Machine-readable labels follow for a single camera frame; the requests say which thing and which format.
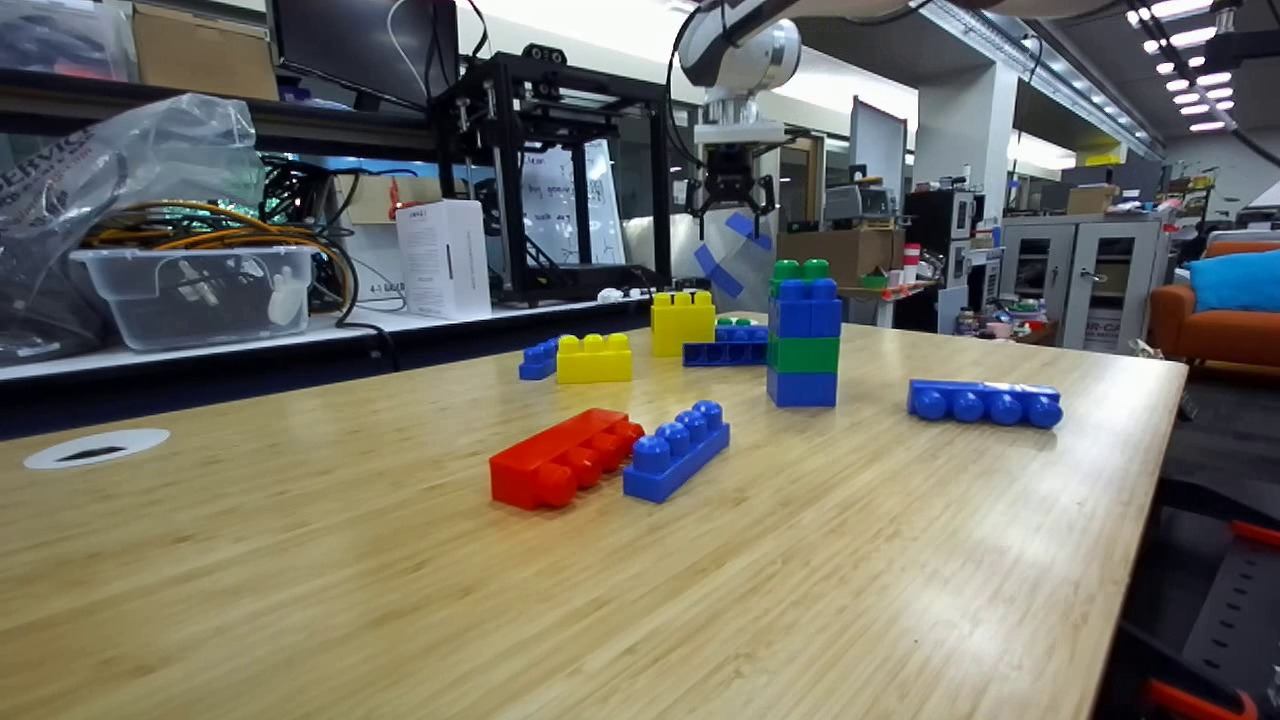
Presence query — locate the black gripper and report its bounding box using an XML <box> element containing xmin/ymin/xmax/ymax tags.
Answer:
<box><xmin>695</xmin><ymin>141</ymin><xmax>784</xmax><ymax>221</ymax></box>

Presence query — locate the small green LEGO block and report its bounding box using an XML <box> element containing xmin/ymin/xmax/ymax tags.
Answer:
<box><xmin>768</xmin><ymin>254</ymin><xmax>840</xmax><ymax>289</ymax></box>

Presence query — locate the blue four-stud LEGO block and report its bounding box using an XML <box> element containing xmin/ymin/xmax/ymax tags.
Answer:
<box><xmin>714</xmin><ymin>310</ymin><xmax>774</xmax><ymax>346</ymax></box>
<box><xmin>621</xmin><ymin>394</ymin><xmax>738</xmax><ymax>508</ymax></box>
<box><xmin>903</xmin><ymin>377</ymin><xmax>1067</xmax><ymax>437</ymax></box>
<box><xmin>680</xmin><ymin>336</ymin><xmax>774</xmax><ymax>372</ymax></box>

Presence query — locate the blue square LEGO block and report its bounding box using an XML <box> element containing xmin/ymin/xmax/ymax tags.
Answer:
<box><xmin>766</xmin><ymin>368</ymin><xmax>846</xmax><ymax>412</ymax></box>
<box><xmin>768</xmin><ymin>272</ymin><xmax>848</xmax><ymax>345</ymax></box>

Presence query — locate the yellow LEGO block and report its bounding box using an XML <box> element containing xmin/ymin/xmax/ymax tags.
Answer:
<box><xmin>649</xmin><ymin>282</ymin><xmax>722</xmax><ymax>358</ymax></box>
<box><xmin>551</xmin><ymin>326</ymin><xmax>636</xmax><ymax>387</ymax></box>

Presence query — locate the green square LEGO block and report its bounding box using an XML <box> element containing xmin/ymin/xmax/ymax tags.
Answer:
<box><xmin>766</xmin><ymin>330</ymin><xmax>846</xmax><ymax>381</ymax></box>

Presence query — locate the small blue LEGO block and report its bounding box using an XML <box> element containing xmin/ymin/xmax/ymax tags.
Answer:
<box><xmin>515</xmin><ymin>330</ymin><xmax>565</xmax><ymax>383</ymax></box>

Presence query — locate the red LEGO block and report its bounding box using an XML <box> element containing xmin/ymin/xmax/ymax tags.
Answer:
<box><xmin>489</xmin><ymin>402</ymin><xmax>649</xmax><ymax>516</ymax></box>

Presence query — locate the white base with blue tape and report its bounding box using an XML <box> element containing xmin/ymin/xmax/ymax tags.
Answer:
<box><xmin>621</xmin><ymin>203</ymin><xmax>776</xmax><ymax>317</ymax></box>

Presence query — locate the brown cardboard box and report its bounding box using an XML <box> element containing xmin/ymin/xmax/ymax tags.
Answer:
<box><xmin>134</xmin><ymin>0</ymin><xmax>283</xmax><ymax>104</ymax></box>
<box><xmin>776</xmin><ymin>221</ymin><xmax>913</xmax><ymax>292</ymax></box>

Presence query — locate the white upright panel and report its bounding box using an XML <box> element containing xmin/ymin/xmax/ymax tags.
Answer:
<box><xmin>848</xmin><ymin>96</ymin><xmax>916</xmax><ymax>223</ymax></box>

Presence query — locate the black equipment rack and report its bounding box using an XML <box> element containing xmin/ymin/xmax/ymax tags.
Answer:
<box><xmin>899</xmin><ymin>182</ymin><xmax>991</xmax><ymax>324</ymax></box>

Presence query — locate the white rectangular box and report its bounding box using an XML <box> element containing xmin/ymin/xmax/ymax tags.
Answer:
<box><xmin>392</xmin><ymin>196</ymin><xmax>498</xmax><ymax>324</ymax></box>

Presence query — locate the grey metal cabinet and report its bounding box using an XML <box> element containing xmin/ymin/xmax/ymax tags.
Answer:
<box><xmin>996</xmin><ymin>210</ymin><xmax>1167</xmax><ymax>354</ymax></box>

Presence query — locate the long white side bench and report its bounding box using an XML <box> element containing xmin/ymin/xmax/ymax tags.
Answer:
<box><xmin>0</xmin><ymin>292</ymin><xmax>658</xmax><ymax>443</ymax></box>

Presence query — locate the black monitor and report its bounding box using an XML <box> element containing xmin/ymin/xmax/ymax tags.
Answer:
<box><xmin>274</xmin><ymin>0</ymin><xmax>465</xmax><ymax>117</ymax></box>

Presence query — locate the dark shelf board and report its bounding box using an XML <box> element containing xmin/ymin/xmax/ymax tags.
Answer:
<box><xmin>0</xmin><ymin>62</ymin><xmax>446</xmax><ymax>153</ymax></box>

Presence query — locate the orange sofa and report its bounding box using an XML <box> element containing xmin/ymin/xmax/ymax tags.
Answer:
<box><xmin>1149</xmin><ymin>231</ymin><xmax>1280</xmax><ymax>377</ymax></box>

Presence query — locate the blue cushion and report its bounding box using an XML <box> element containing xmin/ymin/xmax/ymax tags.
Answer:
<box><xmin>1179</xmin><ymin>249</ymin><xmax>1280</xmax><ymax>318</ymax></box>

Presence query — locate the clear plastic bin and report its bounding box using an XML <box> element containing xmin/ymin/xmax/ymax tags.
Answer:
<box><xmin>67</xmin><ymin>241</ymin><xmax>319</xmax><ymax>354</ymax></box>

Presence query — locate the clear plastic bag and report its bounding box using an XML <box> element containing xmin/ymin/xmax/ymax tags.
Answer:
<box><xmin>0</xmin><ymin>90</ymin><xmax>274</xmax><ymax>368</ymax></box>

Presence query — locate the black chair with red trim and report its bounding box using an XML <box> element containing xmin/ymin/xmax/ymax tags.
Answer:
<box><xmin>1093</xmin><ymin>510</ymin><xmax>1280</xmax><ymax>720</ymax></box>

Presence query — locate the white round table grommet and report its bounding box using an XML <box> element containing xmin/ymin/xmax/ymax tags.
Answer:
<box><xmin>19</xmin><ymin>424</ymin><xmax>178</xmax><ymax>477</ymax></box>

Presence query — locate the grey storage bin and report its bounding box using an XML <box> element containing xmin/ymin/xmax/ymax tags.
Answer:
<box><xmin>0</xmin><ymin>0</ymin><xmax>136</xmax><ymax>83</ymax></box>

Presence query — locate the black metal frame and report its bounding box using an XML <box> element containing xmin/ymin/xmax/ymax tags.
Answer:
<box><xmin>438</xmin><ymin>44</ymin><xmax>680</xmax><ymax>307</ymax></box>

